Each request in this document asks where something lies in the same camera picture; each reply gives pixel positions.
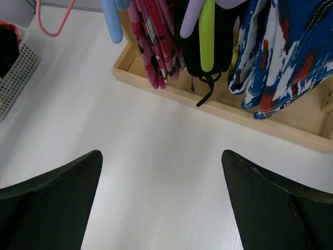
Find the light blue hanger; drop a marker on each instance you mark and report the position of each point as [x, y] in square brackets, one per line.
[110, 10]

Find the white perforated basket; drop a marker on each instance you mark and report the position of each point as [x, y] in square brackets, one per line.
[17, 76]

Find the lime green hanger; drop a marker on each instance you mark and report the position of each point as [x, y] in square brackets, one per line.
[206, 35]

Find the black trousers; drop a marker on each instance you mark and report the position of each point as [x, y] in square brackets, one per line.
[224, 21]

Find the pink camouflage trousers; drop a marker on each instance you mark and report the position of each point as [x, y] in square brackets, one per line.
[153, 26]

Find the black clothes in basket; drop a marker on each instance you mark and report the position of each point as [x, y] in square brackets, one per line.
[9, 46]

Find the blue white red trousers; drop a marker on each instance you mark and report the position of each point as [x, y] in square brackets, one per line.
[284, 50]

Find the wooden clothes rack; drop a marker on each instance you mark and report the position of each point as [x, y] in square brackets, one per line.
[307, 122]

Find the lilac hanger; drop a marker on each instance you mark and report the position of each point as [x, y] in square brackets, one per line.
[190, 18]

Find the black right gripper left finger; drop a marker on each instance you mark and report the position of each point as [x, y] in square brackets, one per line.
[51, 211]

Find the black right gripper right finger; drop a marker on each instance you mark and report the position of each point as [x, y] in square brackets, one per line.
[274, 212]

